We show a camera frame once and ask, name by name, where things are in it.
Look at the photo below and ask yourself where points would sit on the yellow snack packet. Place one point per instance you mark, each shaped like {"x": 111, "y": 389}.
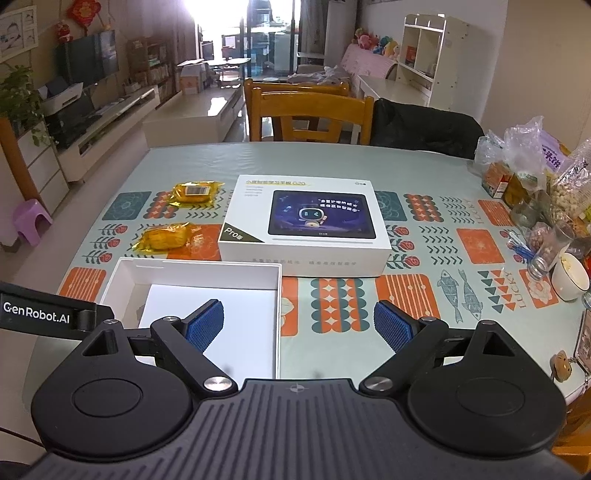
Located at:
{"x": 196, "y": 193}
{"x": 164, "y": 237}

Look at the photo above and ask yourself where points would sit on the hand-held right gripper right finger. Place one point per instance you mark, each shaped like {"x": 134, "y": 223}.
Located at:
{"x": 392, "y": 325}

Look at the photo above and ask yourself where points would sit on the green potted plant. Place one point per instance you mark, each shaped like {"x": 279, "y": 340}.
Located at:
{"x": 18, "y": 92}

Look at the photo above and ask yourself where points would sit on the purple plastic stool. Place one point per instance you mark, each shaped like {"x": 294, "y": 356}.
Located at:
{"x": 30, "y": 219}

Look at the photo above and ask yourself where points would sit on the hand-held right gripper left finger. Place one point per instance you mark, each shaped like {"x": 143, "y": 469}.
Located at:
{"x": 205, "y": 325}

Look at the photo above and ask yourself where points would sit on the white bowl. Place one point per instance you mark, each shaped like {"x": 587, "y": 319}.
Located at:
{"x": 570, "y": 277}

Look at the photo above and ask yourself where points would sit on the white printer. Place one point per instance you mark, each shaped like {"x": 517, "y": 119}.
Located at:
{"x": 64, "y": 98}

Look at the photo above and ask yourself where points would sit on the black speaker box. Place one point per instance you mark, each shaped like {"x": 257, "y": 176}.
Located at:
{"x": 74, "y": 124}

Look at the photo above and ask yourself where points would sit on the wall poster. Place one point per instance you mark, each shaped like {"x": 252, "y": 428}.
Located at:
{"x": 16, "y": 32}

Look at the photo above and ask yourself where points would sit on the row of plush toys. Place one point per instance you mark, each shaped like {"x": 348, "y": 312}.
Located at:
{"x": 376, "y": 44}

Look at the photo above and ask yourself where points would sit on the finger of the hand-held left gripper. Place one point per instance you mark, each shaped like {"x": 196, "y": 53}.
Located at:
{"x": 94, "y": 318}

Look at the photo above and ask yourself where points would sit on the white box base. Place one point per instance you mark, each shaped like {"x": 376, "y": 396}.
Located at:
{"x": 134, "y": 272}

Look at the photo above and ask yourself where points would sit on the glass jar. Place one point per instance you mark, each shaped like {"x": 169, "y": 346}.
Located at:
{"x": 547, "y": 251}

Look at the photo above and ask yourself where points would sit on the white and yellow tablet box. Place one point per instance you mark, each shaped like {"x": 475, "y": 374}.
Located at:
{"x": 249, "y": 258}

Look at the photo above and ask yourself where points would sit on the orange snack box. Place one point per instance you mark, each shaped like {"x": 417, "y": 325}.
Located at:
{"x": 494, "y": 177}

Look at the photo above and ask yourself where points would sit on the bag of peanuts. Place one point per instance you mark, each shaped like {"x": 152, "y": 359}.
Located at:
{"x": 570, "y": 194}

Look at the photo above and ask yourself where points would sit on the white television cabinet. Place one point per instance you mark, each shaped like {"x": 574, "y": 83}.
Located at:
{"x": 120, "y": 115}

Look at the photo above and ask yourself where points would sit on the flat screen television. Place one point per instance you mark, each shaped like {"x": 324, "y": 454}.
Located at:
{"x": 87, "y": 57}

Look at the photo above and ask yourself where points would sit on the wooden chair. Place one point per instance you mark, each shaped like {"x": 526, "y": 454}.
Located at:
{"x": 314, "y": 106}
{"x": 295, "y": 86}

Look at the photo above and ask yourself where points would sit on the white shelf unit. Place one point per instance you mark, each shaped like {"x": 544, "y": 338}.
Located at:
{"x": 434, "y": 41}

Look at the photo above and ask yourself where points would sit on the red hanging decoration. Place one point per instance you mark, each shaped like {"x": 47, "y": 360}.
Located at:
{"x": 85, "y": 11}

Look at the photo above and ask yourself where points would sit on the clear plastic snack bag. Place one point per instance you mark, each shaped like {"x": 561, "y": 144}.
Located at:
{"x": 521, "y": 147}

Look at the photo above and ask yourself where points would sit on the wooden bookshelf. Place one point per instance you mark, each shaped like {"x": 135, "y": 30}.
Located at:
{"x": 152, "y": 69}

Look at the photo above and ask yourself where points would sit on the white side desk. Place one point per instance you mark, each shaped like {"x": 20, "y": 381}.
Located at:
{"x": 388, "y": 87}

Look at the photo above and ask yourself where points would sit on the cardboard box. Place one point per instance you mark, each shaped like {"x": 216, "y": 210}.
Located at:
{"x": 194, "y": 78}

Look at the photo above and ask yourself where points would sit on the white standing air conditioner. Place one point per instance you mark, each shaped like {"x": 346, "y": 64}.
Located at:
{"x": 341, "y": 27}

